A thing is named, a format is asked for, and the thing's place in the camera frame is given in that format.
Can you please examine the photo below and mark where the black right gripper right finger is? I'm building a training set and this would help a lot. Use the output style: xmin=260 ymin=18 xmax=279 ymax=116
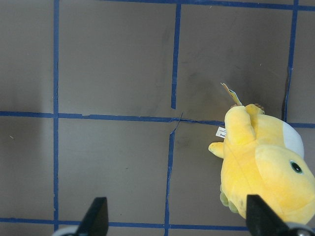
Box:
xmin=246 ymin=195 xmax=289 ymax=236

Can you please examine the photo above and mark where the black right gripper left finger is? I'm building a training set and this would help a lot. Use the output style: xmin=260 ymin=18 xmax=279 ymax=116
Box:
xmin=76 ymin=197 xmax=109 ymax=236

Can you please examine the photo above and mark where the yellow plush penguin toy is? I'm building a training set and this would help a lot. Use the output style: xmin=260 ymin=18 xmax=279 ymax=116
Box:
xmin=208 ymin=90 xmax=315 ymax=224

